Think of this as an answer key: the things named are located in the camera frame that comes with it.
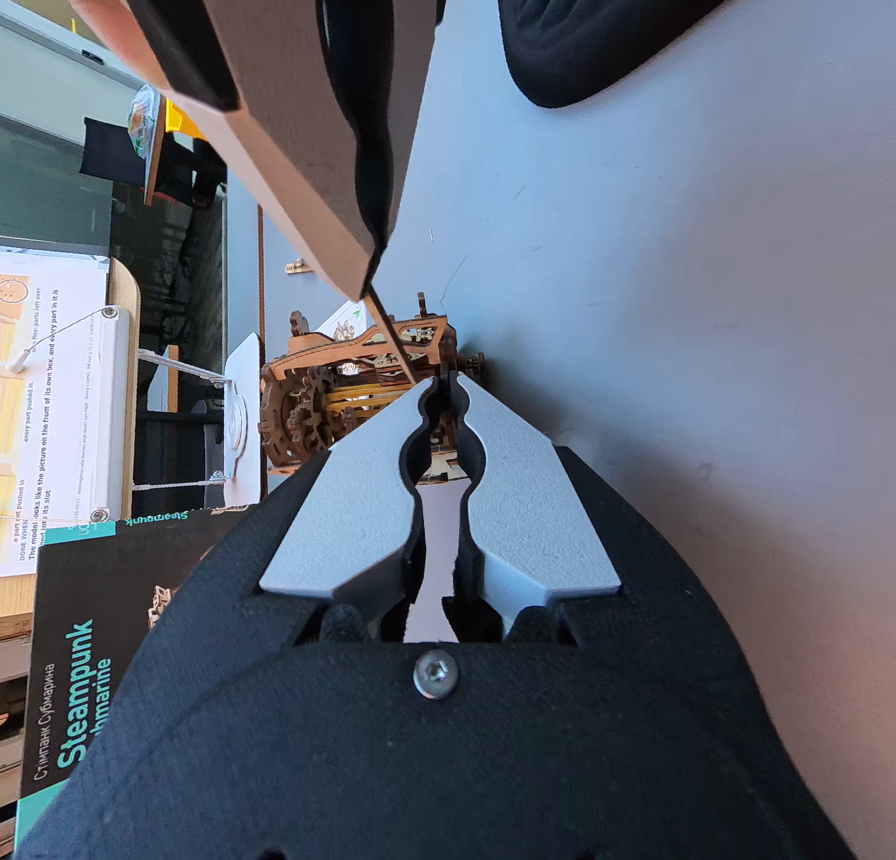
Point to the clear plastic packet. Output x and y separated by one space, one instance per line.
143 125

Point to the yellow object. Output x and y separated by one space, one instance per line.
183 121

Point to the black quilted pad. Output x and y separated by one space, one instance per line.
609 27

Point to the printed instruction sheet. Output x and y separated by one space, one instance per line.
56 419

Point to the wooden gear model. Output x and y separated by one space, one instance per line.
315 398

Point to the white plastic retainer strip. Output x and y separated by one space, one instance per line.
115 412

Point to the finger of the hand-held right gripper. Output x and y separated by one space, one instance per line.
280 104
413 69

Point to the small wooden part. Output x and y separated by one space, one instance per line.
299 266

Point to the glass partition window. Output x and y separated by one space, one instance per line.
42 195

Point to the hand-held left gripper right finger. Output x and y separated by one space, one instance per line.
539 524

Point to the thin wooden model part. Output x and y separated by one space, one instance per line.
383 316

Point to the white printed paper sheet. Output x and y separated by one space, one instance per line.
336 324

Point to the black teal model kit box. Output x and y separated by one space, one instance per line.
105 594

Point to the white plastic plate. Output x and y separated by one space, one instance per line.
245 363

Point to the black and red bag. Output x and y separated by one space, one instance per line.
189 174

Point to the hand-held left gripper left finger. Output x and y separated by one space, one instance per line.
336 524

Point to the upright wooden board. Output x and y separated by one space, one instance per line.
155 174

